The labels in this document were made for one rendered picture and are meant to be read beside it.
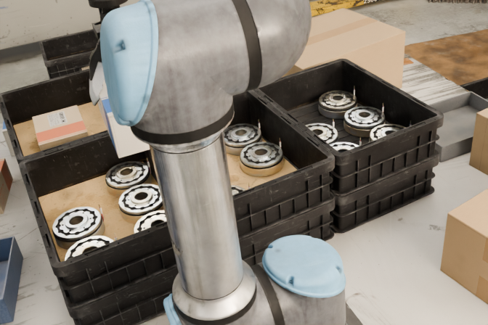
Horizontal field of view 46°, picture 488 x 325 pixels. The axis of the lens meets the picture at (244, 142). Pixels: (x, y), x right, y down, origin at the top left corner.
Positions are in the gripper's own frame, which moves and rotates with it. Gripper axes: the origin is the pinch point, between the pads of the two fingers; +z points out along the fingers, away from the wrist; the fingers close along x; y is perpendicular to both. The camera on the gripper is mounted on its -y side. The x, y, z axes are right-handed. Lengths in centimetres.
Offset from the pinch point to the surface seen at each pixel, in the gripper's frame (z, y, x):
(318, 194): 27.1, -13.4, -32.8
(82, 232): 25.3, -3.3, 16.3
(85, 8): 82, 329, -21
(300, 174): 18.8, -15.1, -28.0
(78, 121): 20.6, 36.1, 10.4
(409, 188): 36, -12, -58
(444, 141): 41, 7, -83
